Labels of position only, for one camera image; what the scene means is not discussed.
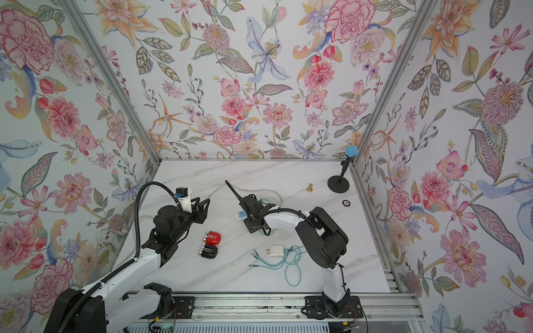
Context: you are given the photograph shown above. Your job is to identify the white power strip blue sockets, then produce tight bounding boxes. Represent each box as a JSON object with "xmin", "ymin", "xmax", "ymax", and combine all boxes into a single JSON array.
[{"xmin": 235, "ymin": 210, "xmax": 247, "ymax": 221}]

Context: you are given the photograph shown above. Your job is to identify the white charger teal cable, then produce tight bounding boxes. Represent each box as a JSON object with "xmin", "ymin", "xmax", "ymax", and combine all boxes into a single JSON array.
[{"xmin": 248, "ymin": 244, "xmax": 308, "ymax": 287}]

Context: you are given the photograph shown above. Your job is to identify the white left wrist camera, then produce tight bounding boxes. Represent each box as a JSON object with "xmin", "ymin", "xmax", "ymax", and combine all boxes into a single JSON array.
[{"xmin": 175, "ymin": 187, "xmax": 192, "ymax": 213}]

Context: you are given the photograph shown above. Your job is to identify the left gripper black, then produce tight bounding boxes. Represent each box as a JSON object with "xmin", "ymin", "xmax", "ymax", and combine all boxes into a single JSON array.
[{"xmin": 171, "ymin": 198, "xmax": 211, "ymax": 242}]

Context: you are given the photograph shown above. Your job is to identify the blue microphone on black stand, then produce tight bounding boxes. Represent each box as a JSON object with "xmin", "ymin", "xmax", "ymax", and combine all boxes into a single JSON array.
[{"xmin": 328, "ymin": 145, "xmax": 359, "ymax": 194}]

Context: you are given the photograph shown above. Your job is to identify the aluminium rail front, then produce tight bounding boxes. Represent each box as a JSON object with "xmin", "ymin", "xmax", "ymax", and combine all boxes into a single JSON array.
[{"xmin": 166, "ymin": 293, "xmax": 424, "ymax": 323}]

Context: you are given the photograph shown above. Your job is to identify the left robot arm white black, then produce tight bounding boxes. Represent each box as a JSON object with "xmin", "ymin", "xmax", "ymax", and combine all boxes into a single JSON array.
[{"xmin": 44, "ymin": 181, "xmax": 210, "ymax": 332}]

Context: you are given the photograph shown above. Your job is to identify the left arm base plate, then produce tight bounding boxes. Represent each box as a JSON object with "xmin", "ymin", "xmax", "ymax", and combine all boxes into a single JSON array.
[{"xmin": 143, "ymin": 296, "xmax": 196, "ymax": 320}]

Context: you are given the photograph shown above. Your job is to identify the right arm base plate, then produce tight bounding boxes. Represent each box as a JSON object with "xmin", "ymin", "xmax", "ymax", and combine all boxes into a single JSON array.
[{"xmin": 301, "ymin": 294, "xmax": 364, "ymax": 320}]

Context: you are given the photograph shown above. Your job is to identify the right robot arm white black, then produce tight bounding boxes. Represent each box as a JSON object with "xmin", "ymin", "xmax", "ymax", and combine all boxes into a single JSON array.
[{"xmin": 225, "ymin": 181, "xmax": 348, "ymax": 311}]

